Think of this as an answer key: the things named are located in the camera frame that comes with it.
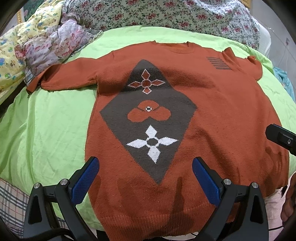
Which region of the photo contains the person's right hand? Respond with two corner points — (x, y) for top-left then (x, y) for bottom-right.
(280, 173), (296, 222)

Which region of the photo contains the plaid checkered cloth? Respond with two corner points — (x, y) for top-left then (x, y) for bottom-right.
(0, 177), (68, 239)

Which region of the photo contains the yellow cartoon print blanket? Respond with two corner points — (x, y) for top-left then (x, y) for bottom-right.
(1, 1), (63, 102)

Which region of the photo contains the light green bed sheet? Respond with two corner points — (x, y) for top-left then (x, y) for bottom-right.
(1, 26), (295, 195)

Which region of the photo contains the orange knitted sweater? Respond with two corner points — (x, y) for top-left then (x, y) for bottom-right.
(27, 42), (289, 240)

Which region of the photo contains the red rose floral quilt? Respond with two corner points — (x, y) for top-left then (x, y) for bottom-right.
(61, 0), (260, 50)

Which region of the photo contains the blue cloth at bedside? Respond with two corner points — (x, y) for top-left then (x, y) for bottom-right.
(273, 66), (295, 102)

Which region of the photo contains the pink floral blanket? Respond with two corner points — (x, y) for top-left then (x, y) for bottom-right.
(15, 19), (103, 83)

